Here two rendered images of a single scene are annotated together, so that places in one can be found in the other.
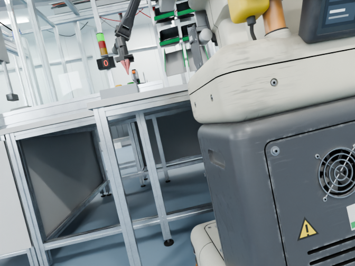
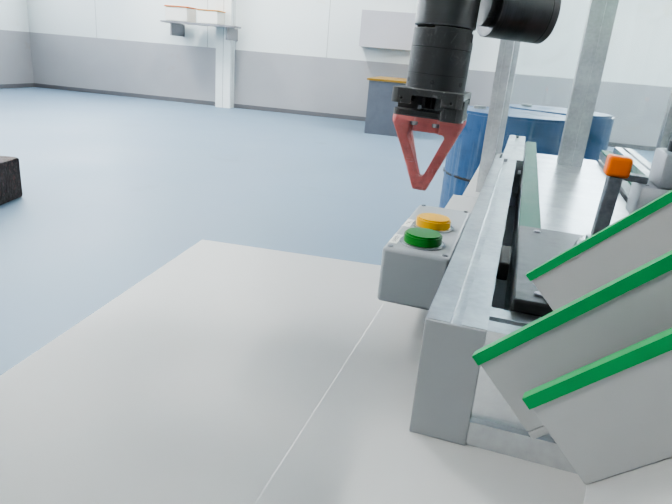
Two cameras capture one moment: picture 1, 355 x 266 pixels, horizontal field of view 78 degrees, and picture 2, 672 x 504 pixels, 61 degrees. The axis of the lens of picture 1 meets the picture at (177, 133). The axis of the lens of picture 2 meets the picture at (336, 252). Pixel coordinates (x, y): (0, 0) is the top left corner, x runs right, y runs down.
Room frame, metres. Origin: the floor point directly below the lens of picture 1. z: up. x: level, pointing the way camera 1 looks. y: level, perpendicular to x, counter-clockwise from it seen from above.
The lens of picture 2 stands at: (1.38, -0.37, 1.14)
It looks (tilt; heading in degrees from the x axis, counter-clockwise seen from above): 19 degrees down; 109
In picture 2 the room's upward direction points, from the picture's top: 5 degrees clockwise
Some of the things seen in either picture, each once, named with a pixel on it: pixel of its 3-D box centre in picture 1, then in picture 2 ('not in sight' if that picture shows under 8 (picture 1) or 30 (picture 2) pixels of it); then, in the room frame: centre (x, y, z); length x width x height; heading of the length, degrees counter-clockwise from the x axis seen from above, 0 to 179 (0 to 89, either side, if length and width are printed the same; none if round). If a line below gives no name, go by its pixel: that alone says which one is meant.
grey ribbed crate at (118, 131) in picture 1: (119, 130); not in sight; (3.52, 0.89, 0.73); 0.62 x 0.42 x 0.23; 92
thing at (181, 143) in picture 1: (218, 132); not in sight; (2.84, -0.52, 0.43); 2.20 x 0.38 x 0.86; 92
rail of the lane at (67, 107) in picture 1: (91, 103); (491, 231); (1.33, 0.47, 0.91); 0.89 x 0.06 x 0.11; 92
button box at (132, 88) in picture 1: (120, 92); (429, 250); (1.28, 0.27, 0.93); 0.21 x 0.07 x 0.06; 92
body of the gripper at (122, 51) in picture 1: (123, 54); (438, 69); (1.27, 0.20, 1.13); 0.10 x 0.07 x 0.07; 94
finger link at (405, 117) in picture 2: (124, 66); (428, 142); (1.27, 0.21, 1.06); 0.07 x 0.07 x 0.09; 4
